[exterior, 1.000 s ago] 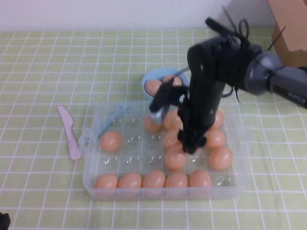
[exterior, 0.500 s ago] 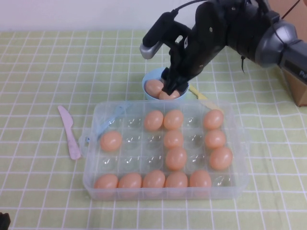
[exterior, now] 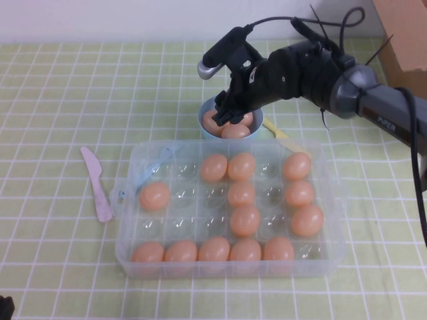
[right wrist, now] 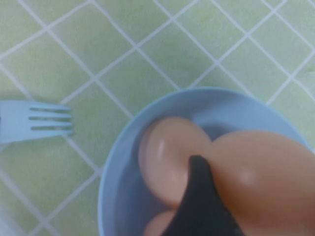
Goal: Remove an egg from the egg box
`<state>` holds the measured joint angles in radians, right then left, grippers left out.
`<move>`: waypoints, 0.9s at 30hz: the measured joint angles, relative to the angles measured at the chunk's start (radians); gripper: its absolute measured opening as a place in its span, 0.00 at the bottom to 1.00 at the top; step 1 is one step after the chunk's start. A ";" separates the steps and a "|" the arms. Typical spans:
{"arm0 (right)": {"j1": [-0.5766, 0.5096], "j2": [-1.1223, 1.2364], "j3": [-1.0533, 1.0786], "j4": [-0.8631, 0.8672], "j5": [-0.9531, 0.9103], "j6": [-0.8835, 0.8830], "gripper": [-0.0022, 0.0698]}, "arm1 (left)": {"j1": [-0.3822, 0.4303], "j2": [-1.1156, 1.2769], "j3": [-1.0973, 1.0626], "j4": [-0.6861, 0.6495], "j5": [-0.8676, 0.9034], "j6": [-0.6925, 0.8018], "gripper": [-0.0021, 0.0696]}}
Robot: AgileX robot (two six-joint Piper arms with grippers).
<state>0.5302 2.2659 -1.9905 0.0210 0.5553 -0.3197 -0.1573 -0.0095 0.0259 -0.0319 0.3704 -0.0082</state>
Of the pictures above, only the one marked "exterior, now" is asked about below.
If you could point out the green checked tablecloth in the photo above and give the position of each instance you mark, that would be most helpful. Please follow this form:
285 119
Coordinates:
66 100

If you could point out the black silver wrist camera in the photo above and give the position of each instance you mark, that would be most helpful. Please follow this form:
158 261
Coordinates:
221 50

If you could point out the tan plastic egg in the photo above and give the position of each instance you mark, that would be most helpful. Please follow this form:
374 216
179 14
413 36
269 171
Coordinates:
241 166
245 250
296 166
279 249
147 253
213 250
249 118
299 193
307 220
207 120
235 132
180 252
245 221
213 167
154 196
241 194

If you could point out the yellow plastic knife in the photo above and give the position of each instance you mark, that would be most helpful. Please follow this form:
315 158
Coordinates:
277 132

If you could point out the pink plastic knife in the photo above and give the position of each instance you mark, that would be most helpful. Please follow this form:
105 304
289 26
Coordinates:
96 190

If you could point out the clear plastic egg box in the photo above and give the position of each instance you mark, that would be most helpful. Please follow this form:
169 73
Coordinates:
187 266

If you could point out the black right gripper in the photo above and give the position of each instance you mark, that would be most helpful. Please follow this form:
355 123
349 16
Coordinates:
250 90

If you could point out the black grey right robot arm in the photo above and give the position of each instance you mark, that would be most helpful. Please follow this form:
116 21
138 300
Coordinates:
333 80

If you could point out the light blue plastic knife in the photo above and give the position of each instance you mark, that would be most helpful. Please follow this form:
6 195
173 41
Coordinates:
150 171

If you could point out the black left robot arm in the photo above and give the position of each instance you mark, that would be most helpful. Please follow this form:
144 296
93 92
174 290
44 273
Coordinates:
5 308

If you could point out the light blue bowl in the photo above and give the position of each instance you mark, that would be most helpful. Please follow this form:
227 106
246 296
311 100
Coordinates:
259 125

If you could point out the brown cardboard box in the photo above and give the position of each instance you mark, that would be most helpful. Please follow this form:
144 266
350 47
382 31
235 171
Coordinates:
405 50

